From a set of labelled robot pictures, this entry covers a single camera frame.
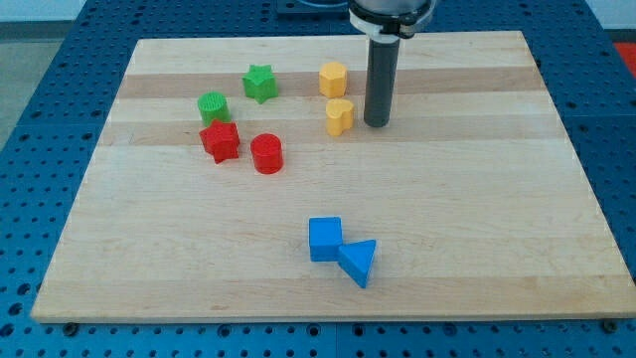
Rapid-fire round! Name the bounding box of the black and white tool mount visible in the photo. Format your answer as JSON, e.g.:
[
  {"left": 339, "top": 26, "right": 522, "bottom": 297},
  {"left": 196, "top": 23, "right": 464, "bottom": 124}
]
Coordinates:
[{"left": 348, "top": 0, "right": 437, "bottom": 44}]

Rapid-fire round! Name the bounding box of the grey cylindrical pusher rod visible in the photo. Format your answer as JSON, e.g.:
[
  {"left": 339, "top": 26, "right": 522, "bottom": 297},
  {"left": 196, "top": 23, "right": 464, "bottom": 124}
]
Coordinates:
[{"left": 364, "top": 40, "right": 399, "bottom": 127}]

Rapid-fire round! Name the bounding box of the yellow heart block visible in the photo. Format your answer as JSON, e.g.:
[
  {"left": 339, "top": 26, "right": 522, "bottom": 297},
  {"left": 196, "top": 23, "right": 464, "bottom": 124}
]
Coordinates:
[{"left": 325, "top": 98, "right": 355, "bottom": 136}]

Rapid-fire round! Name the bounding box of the yellow hexagon block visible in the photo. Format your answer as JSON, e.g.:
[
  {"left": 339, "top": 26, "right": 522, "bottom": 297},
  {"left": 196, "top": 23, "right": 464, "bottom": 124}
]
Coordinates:
[{"left": 319, "top": 62, "right": 348, "bottom": 98}]

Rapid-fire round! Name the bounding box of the green star block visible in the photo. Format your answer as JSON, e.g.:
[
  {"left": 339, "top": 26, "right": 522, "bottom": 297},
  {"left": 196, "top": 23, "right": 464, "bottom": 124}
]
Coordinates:
[{"left": 242, "top": 65, "right": 278, "bottom": 104}]

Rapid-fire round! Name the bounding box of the red cylinder block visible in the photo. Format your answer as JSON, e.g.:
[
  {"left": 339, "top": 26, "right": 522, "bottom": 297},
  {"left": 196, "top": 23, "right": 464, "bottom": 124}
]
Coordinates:
[{"left": 250, "top": 133, "right": 283, "bottom": 174}]

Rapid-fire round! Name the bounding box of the green cylinder block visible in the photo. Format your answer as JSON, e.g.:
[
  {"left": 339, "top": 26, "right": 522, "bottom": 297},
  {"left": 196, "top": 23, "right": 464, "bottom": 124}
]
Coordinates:
[{"left": 197, "top": 91, "right": 232, "bottom": 127}]

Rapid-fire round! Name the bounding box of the blue cube block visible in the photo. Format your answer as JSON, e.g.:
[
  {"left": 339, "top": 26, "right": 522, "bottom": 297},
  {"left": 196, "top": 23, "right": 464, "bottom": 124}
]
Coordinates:
[{"left": 308, "top": 217, "right": 343, "bottom": 262}]

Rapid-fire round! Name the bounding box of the red star block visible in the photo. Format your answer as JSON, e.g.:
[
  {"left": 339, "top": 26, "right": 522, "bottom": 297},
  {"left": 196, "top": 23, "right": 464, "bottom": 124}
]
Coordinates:
[{"left": 199, "top": 119, "right": 240, "bottom": 164}]

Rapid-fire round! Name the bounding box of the wooden board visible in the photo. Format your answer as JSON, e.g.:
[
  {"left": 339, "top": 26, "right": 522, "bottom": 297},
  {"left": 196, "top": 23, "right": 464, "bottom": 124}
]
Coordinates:
[{"left": 32, "top": 31, "right": 635, "bottom": 323}]

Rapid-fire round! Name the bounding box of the blue triangle block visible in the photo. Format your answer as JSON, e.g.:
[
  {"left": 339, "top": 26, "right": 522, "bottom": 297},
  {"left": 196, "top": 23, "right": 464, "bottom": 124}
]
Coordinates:
[{"left": 337, "top": 240, "right": 377, "bottom": 288}]

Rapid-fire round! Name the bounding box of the blue perforated table plate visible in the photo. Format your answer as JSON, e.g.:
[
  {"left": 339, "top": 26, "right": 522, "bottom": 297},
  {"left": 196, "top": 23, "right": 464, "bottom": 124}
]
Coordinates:
[{"left": 1, "top": 1, "right": 635, "bottom": 357}]

